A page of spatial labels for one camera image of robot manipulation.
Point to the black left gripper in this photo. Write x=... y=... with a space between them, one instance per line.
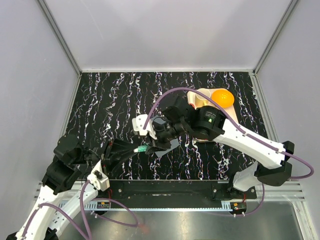
x=120 y=149

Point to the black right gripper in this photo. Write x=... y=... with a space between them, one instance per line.
x=158 y=142

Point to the white green glue stick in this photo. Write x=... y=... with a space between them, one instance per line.
x=141 y=148

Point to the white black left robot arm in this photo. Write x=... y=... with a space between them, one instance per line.
x=46 y=220

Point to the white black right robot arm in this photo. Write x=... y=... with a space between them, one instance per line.
x=271 y=165

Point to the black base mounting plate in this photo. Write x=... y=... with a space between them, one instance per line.
x=174 y=194

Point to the cream yellow cup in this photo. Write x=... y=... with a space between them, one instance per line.
x=201 y=101

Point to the strawberry pattern tray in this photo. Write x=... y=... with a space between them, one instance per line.
x=203 y=120

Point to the orange bowl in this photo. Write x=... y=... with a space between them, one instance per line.
x=223 y=98

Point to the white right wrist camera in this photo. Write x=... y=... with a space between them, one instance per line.
x=142 y=126

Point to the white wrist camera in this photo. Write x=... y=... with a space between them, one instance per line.
x=99 y=180
x=142 y=126

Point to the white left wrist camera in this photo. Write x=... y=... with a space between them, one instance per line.
x=99 y=180

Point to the white slotted cable duct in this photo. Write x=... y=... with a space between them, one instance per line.
x=97 y=206

